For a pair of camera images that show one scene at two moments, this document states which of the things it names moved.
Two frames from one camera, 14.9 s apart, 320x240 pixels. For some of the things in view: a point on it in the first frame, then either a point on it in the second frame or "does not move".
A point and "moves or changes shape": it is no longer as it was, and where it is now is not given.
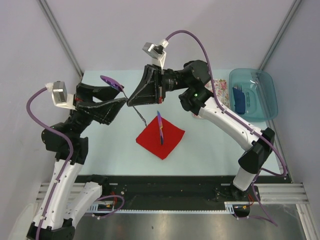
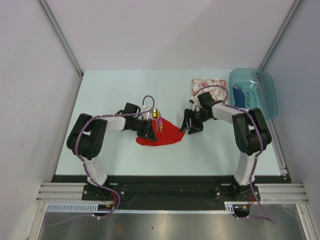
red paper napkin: (150, 138) moves or changes shape
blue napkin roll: (239, 101) does not move
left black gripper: (104, 111) to (147, 131)
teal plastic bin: (261, 100) does not move
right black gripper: (151, 89) to (186, 123)
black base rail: (174, 188) does not move
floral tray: (221, 91) does not move
